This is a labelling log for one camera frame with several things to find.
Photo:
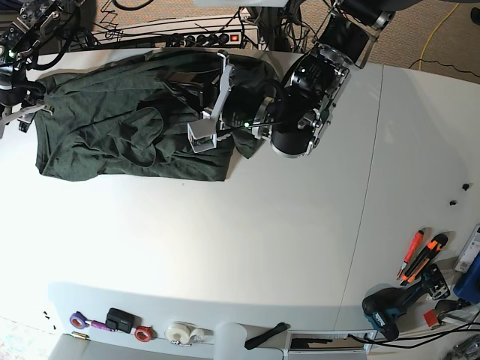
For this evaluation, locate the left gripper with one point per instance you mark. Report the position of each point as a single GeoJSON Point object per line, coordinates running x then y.
{"type": "Point", "coordinates": [232, 99]}

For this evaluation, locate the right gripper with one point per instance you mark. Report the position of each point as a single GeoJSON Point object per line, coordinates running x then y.
{"type": "Point", "coordinates": [13, 109]}

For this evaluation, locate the dark green t-shirt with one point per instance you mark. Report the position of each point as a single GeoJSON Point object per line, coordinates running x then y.
{"type": "Point", "coordinates": [122, 119]}

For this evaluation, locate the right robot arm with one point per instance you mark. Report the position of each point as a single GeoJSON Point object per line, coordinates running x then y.
{"type": "Point", "coordinates": [37, 24]}

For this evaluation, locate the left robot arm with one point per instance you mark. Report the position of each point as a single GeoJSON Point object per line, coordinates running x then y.
{"type": "Point", "coordinates": [295, 113]}

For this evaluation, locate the white power strip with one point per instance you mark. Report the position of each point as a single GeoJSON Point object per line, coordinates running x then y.
{"type": "Point", "coordinates": [221, 40]}

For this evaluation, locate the purple tape roll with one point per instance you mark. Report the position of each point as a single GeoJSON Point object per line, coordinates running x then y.
{"type": "Point", "coordinates": [78, 321]}

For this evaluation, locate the black marker pen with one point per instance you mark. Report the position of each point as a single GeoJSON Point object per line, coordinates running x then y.
{"type": "Point", "coordinates": [255, 342]}

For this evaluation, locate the white tape roll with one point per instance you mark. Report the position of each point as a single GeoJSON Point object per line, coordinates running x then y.
{"type": "Point", "coordinates": [186, 334]}

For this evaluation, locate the black orange utility knife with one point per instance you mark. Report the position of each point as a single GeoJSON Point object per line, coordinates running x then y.
{"type": "Point", "coordinates": [429, 252]}

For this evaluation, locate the red tape roll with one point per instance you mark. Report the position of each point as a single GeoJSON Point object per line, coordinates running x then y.
{"type": "Point", "coordinates": [144, 333]}

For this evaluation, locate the blue box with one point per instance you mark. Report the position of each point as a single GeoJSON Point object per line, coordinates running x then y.
{"type": "Point", "coordinates": [467, 287]}

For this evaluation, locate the black action camera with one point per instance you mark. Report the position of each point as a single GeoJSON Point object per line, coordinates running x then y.
{"type": "Point", "coordinates": [119, 320]}

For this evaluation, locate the teal cordless drill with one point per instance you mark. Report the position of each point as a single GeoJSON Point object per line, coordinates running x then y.
{"type": "Point", "coordinates": [383, 308]}

